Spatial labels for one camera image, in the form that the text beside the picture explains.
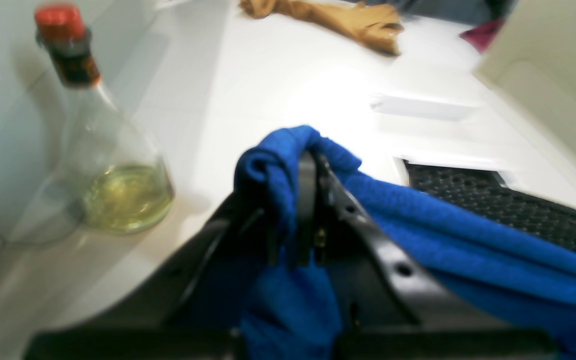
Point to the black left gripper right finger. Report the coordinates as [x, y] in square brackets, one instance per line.
[391, 307]

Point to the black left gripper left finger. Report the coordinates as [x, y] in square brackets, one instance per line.
[190, 308]

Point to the blue t-shirt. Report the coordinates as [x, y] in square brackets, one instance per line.
[292, 314]

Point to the black keyboard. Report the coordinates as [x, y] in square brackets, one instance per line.
[484, 193]

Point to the clear glass jar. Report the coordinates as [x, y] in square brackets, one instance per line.
[110, 175]

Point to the tan cloth on table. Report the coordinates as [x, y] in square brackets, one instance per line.
[376, 26]

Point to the maroon cloth in background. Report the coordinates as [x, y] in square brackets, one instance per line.
[482, 36]

